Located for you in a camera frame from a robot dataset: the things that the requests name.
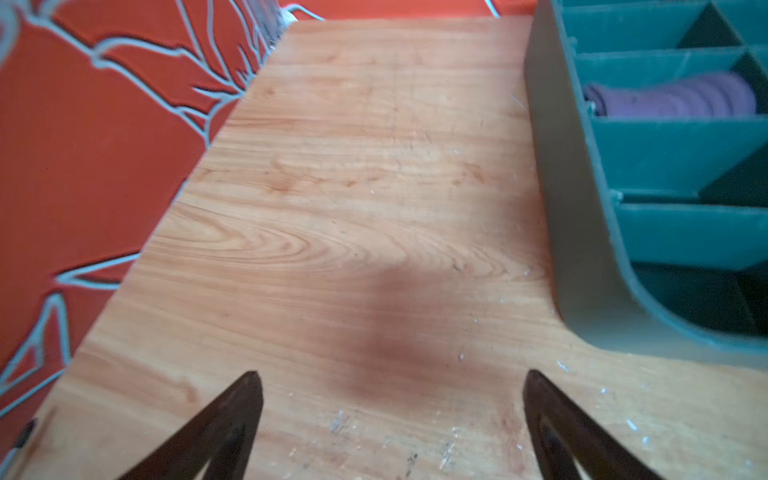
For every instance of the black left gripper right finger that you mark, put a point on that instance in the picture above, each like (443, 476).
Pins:
(566, 440)

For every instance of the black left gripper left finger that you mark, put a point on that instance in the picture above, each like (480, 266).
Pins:
(216, 443)

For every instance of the green plastic divider tray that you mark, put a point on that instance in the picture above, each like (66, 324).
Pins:
(658, 226)

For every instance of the purple sock beige toe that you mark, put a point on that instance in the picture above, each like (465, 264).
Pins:
(711, 95)

